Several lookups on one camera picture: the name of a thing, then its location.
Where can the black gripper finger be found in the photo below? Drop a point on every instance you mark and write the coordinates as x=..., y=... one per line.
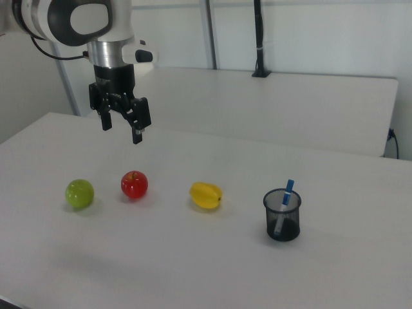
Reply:
x=140, y=116
x=106, y=120

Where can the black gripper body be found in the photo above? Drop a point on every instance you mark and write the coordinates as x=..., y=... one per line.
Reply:
x=114, y=78

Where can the blue white marker pen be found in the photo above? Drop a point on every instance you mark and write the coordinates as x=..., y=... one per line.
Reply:
x=286, y=201

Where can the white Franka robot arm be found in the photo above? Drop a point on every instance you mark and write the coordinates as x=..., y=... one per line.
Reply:
x=64, y=19

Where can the black mesh pen cup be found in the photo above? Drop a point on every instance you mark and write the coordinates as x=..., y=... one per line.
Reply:
x=283, y=222

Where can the red apple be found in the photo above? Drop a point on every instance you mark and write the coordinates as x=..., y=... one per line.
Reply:
x=134, y=184

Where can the green apple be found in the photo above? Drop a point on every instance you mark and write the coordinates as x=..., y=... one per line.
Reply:
x=79, y=194

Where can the yellow starfruit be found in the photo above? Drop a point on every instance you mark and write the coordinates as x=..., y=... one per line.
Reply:
x=206, y=195

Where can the black clamped pole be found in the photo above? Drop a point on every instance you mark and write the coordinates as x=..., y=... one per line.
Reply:
x=259, y=38

